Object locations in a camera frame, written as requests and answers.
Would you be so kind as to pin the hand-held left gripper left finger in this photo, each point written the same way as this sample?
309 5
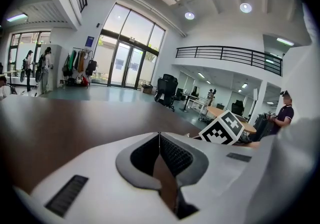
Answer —
105 193

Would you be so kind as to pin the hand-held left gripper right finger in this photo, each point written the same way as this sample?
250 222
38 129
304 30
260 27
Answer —
215 168

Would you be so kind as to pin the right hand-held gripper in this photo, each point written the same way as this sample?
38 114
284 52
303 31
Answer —
221 130

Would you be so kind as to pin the person's right forearm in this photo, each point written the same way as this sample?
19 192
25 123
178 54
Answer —
252 144

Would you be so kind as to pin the round wooden table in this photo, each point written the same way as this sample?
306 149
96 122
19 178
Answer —
217 111

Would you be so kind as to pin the black office chair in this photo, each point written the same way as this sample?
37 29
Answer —
237 108
166 88

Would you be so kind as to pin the white desk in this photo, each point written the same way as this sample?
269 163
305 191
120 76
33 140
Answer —
196 101

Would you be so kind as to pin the person's grey clothing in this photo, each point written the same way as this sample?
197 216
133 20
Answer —
285 173

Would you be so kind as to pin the black balcony railing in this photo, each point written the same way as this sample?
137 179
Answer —
225 54

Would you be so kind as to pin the cardboard box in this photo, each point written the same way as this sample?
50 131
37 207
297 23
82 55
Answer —
147 89

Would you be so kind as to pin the tube ceiling light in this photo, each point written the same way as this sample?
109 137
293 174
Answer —
17 17
285 41

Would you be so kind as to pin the round ceiling light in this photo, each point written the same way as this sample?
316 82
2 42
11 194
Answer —
189 15
245 7

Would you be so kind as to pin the glass entrance door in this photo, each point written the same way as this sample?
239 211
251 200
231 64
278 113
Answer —
130 53

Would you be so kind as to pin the black backpack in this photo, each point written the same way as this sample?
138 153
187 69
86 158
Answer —
91 67

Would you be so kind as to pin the clothes rack with garments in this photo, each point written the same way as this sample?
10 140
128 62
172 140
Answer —
76 61

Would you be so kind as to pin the blue wall sign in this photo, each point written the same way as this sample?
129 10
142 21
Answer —
90 41

